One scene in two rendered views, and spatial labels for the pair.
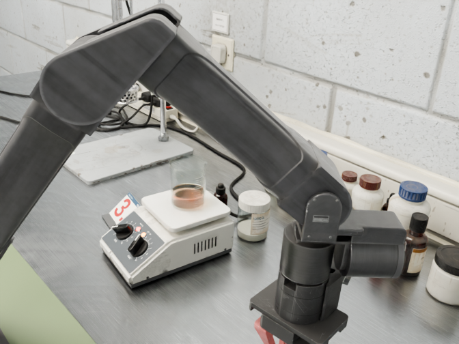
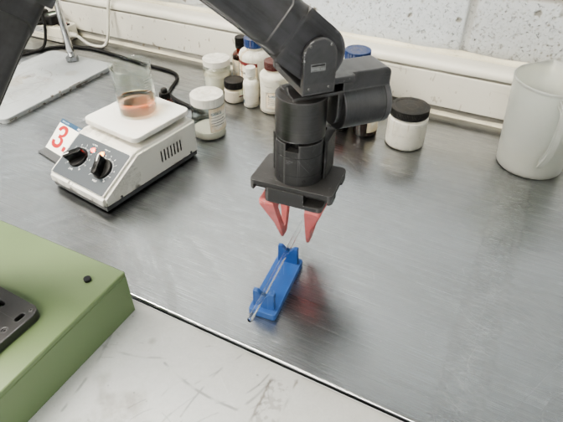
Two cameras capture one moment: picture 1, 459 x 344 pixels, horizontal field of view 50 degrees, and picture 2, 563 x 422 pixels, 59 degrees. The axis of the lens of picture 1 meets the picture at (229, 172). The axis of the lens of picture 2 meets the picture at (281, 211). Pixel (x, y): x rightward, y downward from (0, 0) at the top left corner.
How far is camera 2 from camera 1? 11 cm
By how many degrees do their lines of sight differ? 21
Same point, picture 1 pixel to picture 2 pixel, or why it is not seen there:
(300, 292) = (303, 153)
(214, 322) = (207, 219)
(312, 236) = (312, 89)
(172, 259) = (142, 172)
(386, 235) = (374, 76)
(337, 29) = not seen: outside the picture
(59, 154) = (16, 41)
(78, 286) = (47, 224)
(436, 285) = (395, 136)
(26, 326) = (14, 270)
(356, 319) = not seen: hidden behind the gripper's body
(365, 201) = not seen: hidden behind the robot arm
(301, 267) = (302, 126)
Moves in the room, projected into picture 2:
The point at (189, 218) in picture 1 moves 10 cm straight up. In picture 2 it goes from (147, 125) to (136, 61)
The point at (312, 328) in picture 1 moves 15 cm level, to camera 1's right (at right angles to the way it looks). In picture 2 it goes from (318, 186) to (431, 162)
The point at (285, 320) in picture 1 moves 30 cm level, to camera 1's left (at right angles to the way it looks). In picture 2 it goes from (291, 186) to (10, 244)
